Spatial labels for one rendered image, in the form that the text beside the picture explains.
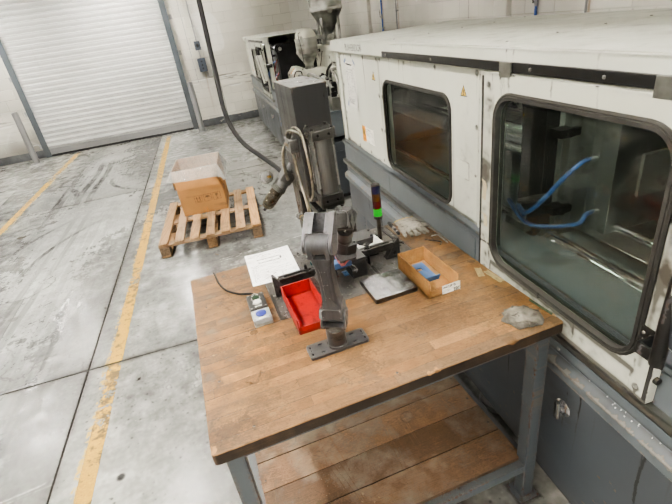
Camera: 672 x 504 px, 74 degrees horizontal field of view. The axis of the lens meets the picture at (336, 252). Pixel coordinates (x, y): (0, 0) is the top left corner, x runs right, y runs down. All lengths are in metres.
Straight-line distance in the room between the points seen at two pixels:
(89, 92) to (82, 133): 0.87
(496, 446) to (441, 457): 0.23
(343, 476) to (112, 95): 9.76
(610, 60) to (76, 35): 10.24
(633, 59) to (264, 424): 1.26
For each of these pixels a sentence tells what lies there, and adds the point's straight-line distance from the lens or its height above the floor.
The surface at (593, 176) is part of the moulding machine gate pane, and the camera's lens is 1.38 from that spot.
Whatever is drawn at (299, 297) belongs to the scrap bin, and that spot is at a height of 0.90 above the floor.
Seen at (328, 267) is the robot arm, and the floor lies 1.21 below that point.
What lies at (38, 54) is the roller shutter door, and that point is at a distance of 11.07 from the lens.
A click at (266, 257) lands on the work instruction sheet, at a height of 0.90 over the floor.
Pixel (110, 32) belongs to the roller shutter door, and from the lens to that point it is 10.78.
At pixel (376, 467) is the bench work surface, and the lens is 2.01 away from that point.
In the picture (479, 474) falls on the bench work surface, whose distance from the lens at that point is 2.00.
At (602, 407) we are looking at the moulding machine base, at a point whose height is 0.69.
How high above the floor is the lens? 1.85
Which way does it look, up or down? 28 degrees down
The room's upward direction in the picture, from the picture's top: 9 degrees counter-clockwise
